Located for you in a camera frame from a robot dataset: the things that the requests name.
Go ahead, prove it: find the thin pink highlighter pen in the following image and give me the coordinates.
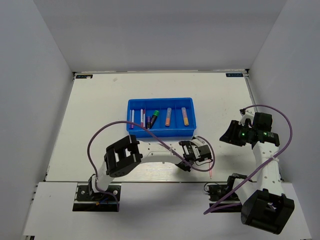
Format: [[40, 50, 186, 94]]
[[208, 162, 212, 179]]

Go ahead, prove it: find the yellow orange highlighter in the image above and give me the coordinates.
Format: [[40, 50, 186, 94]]
[[181, 107, 189, 126]]

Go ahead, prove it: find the orange grey highlighter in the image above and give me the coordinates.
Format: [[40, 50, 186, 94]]
[[165, 107, 172, 127]]

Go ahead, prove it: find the green black highlighter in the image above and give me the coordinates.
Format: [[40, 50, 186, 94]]
[[149, 110, 160, 129]]

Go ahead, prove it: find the purple black highlighter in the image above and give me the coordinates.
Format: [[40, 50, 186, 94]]
[[146, 116, 151, 129]]

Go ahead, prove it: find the magenta capped white marker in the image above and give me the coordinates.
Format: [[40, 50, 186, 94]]
[[140, 108, 146, 128]]

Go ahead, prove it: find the pink capped white marker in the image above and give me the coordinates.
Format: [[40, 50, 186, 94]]
[[130, 109, 135, 129]]

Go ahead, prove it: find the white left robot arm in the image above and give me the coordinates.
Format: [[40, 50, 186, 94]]
[[88, 135, 215, 200]]

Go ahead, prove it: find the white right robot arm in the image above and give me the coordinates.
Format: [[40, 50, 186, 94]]
[[219, 109, 295, 235]]

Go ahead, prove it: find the blue plastic divided tray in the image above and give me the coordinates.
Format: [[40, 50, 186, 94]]
[[126, 97, 197, 138]]

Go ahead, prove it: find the right corner label sticker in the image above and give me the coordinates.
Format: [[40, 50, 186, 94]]
[[225, 72, 244, 78]]

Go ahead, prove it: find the corner label sticker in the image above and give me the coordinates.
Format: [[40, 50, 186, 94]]
[[75, 74, 93, 79], [225, 72, 244, 78]]

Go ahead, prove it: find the left corner label sticker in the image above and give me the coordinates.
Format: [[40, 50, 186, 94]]
[[75, 74, 93, 79]]

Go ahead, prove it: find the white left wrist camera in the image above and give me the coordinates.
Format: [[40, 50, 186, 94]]
[[191, 135, 207, 147]]

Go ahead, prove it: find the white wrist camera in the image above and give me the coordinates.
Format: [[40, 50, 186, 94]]
[[191, 135, 207, 147], [239, 108, 255, 128]]

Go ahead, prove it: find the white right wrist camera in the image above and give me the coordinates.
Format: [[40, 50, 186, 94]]
[[239, 108, 255, 128]]

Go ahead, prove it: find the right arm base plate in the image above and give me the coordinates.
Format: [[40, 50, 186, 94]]
[[202, 182, 246, 214]]

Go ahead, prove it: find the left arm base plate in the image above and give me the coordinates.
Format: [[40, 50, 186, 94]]
[[72, 184, 122, 213]]

